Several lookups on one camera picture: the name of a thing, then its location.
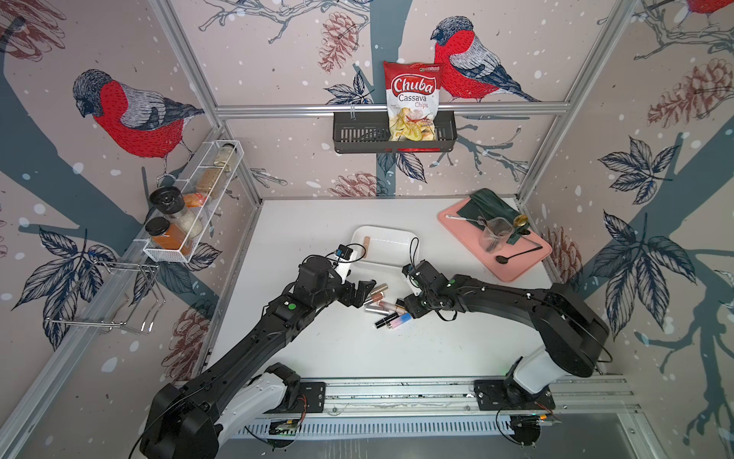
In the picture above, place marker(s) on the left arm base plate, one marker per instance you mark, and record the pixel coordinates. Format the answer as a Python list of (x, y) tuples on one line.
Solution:
[(306, 397)]

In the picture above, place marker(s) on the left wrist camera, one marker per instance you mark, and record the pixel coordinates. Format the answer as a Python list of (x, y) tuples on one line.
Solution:
[(343, 255)]

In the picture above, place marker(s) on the orange spice jar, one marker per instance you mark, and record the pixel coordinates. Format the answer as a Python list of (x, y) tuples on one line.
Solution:
[(167, 235)]

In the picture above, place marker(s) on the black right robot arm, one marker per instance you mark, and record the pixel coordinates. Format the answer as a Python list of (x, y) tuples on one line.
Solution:
[(573, 335)]

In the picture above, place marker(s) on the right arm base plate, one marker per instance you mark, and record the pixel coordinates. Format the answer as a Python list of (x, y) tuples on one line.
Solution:
[(501, 394)]

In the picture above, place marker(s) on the silver lipstick tube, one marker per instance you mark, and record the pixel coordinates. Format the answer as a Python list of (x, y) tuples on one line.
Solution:
[(377, 310)]

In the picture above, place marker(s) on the black gold-band lipstick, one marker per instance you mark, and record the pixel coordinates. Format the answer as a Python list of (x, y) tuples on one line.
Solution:
[(385, 320)]

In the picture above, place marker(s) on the white plastic storage box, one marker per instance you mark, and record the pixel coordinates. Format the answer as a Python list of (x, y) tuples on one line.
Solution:
[(391, 247)]

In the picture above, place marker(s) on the white handle utensil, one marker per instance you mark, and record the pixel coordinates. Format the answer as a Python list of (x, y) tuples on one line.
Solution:
[(479, 221)]

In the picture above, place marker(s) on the clear plastic cup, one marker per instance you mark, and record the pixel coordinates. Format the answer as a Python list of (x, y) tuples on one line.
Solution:
[(495, 234)]

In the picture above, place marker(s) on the red cassava chips bag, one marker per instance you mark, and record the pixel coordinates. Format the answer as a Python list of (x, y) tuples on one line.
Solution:
[(412, 96)]

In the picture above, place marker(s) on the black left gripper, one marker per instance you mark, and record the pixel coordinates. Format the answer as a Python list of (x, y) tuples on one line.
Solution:
[(358, 299)]

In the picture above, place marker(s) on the pink rectangular tray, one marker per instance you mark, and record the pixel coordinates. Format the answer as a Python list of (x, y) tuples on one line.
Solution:
[(469, 236)]

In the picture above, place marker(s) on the gold spoon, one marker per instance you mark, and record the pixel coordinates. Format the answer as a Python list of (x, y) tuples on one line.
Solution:
[(521, 225)]

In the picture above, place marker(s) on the black spoon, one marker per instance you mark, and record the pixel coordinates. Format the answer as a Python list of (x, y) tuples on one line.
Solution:
[(503, 260)]

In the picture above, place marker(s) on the beige lipstick tube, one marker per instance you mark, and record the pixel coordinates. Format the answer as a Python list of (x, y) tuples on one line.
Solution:
[(366, 244)]

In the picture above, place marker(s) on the metal wire hook rack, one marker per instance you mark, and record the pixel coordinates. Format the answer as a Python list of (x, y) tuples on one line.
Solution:
[(124, 296)]

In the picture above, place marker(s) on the pink clear lip gloss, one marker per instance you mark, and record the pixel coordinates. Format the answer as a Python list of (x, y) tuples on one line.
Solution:
[(394, 308)]

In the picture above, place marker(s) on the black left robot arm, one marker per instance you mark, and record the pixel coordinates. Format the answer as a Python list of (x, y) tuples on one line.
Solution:
[(184, 422)]

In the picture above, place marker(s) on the black lid spice jar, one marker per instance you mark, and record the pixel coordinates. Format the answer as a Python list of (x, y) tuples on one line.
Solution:
[(171, 203)]

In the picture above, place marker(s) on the white wire spice rack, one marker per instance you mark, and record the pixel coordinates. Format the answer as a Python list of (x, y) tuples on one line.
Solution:
[(203, 191)]

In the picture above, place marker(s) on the pink blue lipstick tube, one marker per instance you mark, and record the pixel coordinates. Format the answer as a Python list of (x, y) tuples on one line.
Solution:
[(398, 321)]

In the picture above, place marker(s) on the dark green folded cloth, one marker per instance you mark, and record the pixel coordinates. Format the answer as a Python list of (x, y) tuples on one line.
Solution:
[(486, 204)]

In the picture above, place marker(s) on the tan cap lip gloss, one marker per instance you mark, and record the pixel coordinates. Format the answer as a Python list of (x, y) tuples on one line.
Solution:
[(378, 289)]

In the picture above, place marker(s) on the black wall basket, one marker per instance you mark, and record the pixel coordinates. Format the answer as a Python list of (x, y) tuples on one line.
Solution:
[(370, 133)]

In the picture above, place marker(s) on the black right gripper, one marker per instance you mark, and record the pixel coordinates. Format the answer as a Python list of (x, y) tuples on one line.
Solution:
[(410, 306)]

